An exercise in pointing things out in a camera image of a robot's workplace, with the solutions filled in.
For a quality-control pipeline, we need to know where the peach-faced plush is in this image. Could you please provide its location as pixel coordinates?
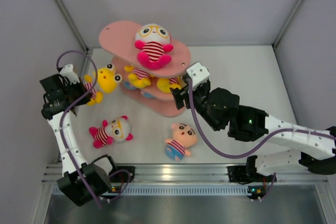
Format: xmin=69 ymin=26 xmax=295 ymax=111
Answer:
xmin=164 ymin=123 xmax=198 ymax=162

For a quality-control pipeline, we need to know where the yellow plush toy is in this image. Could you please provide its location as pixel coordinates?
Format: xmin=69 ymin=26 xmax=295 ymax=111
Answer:
xmin=84 ymin=63 xmax=122 ymax=105
xmin=124 ymin=66 xmax=153 ymax=89

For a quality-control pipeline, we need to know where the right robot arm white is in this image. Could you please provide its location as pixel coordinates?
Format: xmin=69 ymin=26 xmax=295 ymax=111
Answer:
xmin=171 ymin=78 xmax=335 ymax=183

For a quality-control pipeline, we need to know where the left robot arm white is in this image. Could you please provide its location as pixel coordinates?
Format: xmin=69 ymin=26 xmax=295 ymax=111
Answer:
xmin=40 ymin=72 xmax=119 ymax=207

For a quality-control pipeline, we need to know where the pink three-tier shelf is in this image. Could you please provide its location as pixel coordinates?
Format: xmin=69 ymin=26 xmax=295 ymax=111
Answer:
xmin=99 ymin=20 xmax=191 ymax=118

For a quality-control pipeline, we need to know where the blue-shorts plush on bottom shelf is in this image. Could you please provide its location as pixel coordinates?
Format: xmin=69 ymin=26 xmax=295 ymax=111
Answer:
xmin=123 ymin=81 xmax=137 ymax=90

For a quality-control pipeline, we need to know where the blue-shorts plush on shelf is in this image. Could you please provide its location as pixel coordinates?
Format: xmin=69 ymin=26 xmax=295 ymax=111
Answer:
xmin=123 ymin=81 xmax=137 ymax=90
xmin=140 ymin=90 xmax=154 ymax=99

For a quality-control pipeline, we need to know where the white plush on top shelf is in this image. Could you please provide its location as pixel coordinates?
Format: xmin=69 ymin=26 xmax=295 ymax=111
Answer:
xmin=134 ymin=23 xmax=174 ymax=70

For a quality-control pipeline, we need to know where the white plush, yellow glasses, table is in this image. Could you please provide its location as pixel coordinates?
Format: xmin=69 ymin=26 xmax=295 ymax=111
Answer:
xmin=88 ymin=115 xmax=134 ymax=148

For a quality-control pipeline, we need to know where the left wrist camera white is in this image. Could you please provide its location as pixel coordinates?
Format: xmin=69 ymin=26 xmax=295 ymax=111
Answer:
xmin=59 ymin=64 xmax=80 ymax=84

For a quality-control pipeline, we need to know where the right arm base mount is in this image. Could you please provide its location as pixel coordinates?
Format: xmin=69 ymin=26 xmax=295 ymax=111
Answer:
xmin=227 ymin=165 xmax=277 ymax=202

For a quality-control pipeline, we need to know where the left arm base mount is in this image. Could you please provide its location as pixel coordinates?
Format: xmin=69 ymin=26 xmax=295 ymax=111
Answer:
xmin=110 ymin=165 xmax=136 ymax=200

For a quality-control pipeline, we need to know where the aluminium frame rail front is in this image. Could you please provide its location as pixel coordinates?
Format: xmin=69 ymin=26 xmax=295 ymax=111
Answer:
xmin=41 ymin=163 xmax=329 ymax=184

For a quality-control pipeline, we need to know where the perforated cable tray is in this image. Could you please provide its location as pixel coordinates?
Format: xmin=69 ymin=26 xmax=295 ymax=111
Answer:
xmin=52 ymin=185 xmax=253 ymax=196

